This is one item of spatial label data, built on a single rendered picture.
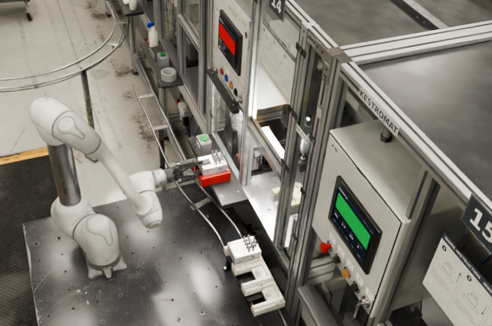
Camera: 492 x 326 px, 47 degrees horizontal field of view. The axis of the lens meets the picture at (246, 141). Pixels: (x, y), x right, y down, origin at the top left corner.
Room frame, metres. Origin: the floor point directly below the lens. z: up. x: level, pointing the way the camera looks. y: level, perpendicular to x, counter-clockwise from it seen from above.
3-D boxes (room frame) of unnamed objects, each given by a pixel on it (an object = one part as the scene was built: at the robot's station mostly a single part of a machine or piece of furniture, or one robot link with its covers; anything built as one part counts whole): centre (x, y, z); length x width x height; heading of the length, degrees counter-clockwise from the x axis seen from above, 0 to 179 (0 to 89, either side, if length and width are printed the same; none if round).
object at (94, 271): (1.69, 0.63, 0.71); 0.22 x 0.18 x 0.06; 25
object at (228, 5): (2.30, 0.00, 1.60); 0.42 x 0.29 x 0.46; 25
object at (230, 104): (2.24, 0.13, 1.37); 0.36 x 0.04 x 0.04; 25
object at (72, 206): (1.83, 0.81, 1.14); 0.22 x 0.16 x 0.77; 53
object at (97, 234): (1.71, 0.65, 0.85); 0.18 x 0.16 x 0.22; 53
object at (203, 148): (2.26, 0.21, 0.97); 0.08 x 0.08 x 0.12; 25
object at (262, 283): (1.55, -0.07, 0.84); 0.36 x 0.14 x 0.10; 25
